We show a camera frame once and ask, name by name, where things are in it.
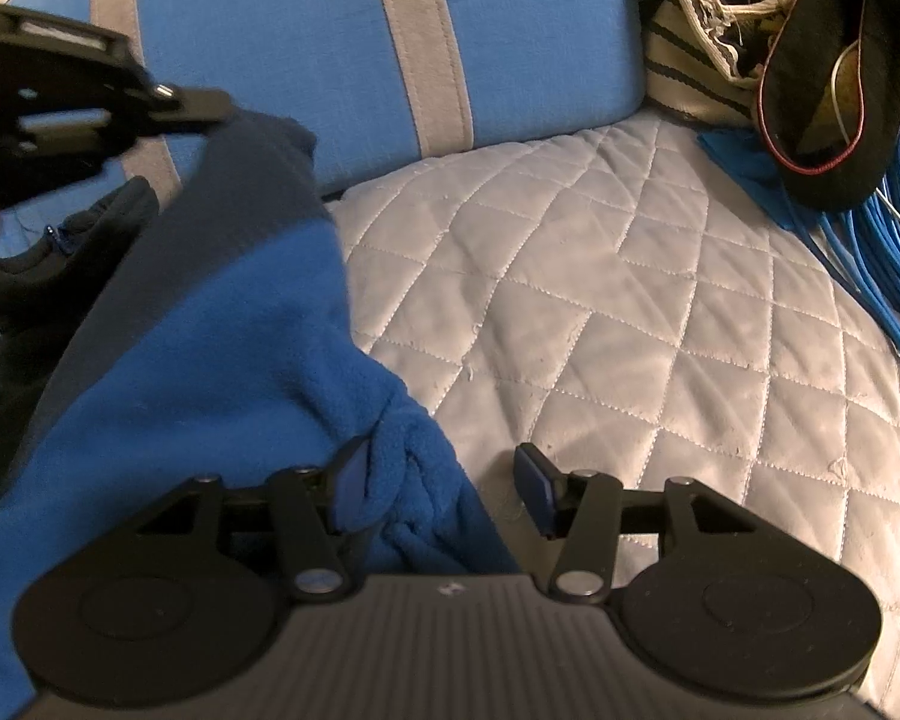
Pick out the grey quilted bedspread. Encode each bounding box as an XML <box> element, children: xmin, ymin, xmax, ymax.
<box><xmin>322</xmin><ymin>109</ymin><xmax>900</xmax><ymax>720</ymax></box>

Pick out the black cloth with red trim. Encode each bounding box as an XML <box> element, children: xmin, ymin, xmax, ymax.
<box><xmin>754</xmin><ymin>0</ymin><xmax>900</xmax><ymax>212</ymax></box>

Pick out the small blue grey-striped cushion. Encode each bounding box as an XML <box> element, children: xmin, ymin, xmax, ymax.
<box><xmin>0</xmin><ymin>0</ymin><xmax>646</xmax><ymax>203</ymax></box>

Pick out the blue and navy fleece jacket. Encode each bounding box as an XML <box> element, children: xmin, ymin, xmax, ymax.
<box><xmin>0</xmin><ymin>109</ymin><xmax>522</xmax><ymax>720</ymax></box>

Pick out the small blue cloth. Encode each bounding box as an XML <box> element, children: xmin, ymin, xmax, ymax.
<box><xmin>696</xmin><ymin>127</ymin><xmax>790</xmax><ymax>205</ymax></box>

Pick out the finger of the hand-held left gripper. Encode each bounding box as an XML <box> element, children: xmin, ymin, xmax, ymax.
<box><xmin>150</xmin><ymin>82</ymin><xmax>235</xmax><ymax>142</ymax></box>

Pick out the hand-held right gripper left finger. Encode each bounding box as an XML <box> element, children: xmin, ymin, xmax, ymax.
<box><xmin>131</xmin><ymin>435</ymin><xmax>372</xmax><ymax>605</ymax></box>

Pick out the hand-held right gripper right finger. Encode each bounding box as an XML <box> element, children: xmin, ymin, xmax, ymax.
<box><xmin>514</xmin><ymin>442</ymin><xmax>755</xmax><ymax>605</ymax></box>

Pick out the striped canvas bag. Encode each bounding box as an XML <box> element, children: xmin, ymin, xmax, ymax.
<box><xmin>622</xmin><ymin>0</ymin><xmax>785</xmax><ymax>128</ymax></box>

